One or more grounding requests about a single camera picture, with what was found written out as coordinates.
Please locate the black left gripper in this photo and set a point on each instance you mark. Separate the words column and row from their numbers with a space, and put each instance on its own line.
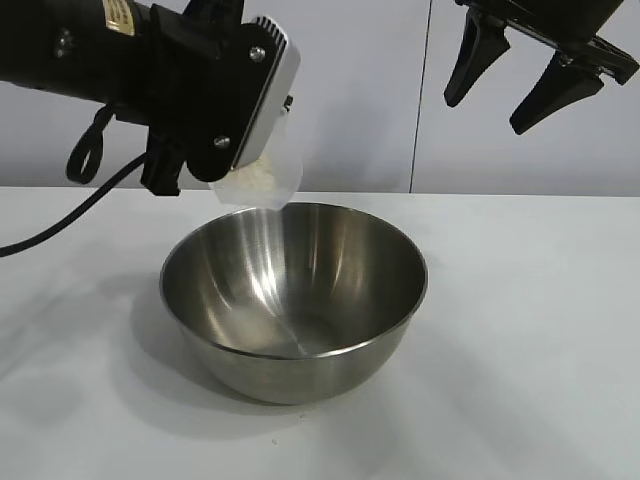
column 200, row 100

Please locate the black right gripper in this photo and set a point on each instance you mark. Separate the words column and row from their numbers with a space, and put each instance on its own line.
column 560, row 25

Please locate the white rice grains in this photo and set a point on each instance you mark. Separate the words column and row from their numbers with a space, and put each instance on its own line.
column 255, row 175

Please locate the clear plastic measuring cup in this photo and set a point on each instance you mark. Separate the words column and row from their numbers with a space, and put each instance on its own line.
column 282, row 170

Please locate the stainless steel mixing bowl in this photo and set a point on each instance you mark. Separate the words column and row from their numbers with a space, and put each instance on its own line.
column 300, row 370

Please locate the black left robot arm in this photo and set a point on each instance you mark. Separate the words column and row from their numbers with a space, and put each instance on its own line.
column 60, row 50

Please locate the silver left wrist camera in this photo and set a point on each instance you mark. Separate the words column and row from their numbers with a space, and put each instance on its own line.
column 272, row 85

